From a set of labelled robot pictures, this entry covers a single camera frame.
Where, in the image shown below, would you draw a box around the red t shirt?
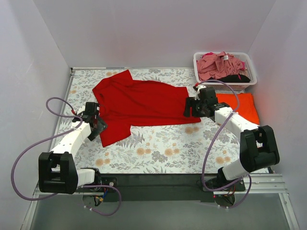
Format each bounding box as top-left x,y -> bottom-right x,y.
93,70 -> 201,147

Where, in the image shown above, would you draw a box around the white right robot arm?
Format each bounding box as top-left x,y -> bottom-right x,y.
184,85 -> 280,191

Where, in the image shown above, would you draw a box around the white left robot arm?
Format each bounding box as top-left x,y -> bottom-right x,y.
38,102 -> 107,194

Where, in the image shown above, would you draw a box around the folded orange t shirt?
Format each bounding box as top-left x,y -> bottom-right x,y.
216,93 -> 260,125

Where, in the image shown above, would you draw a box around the pink garments in basket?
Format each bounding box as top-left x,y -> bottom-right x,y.
196,52 -> 245,81

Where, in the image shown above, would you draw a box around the black garment in basket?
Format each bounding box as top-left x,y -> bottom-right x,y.
207,74 -> 250,84

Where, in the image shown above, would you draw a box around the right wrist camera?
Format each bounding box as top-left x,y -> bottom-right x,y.
193,83 -> 206,100

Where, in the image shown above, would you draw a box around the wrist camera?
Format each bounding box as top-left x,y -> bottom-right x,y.
193,83 -> 206,100
71,106 -> 85,116

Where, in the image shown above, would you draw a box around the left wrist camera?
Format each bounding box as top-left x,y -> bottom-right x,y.
71,106 -> 85,116

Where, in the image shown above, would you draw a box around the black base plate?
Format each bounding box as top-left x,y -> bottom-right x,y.
101,173 -> 246,206

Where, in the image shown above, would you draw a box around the aluminium frame rail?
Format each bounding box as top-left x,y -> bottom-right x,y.
22,173 -> 299,230

